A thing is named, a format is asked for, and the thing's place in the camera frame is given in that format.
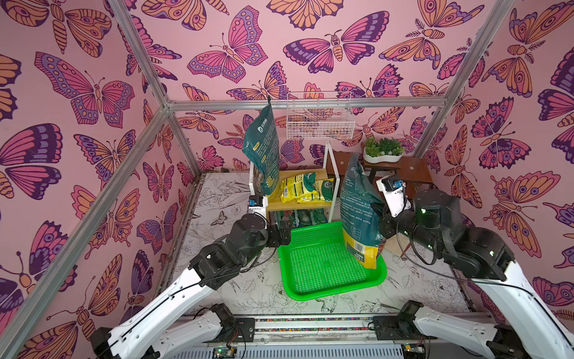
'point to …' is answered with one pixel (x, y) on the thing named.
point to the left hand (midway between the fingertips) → (282, 220)
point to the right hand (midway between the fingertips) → (371, 204)
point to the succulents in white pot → (387, 149)
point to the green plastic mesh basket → (318, 263)
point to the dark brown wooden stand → (412, 170)
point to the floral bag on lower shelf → (298, 218)
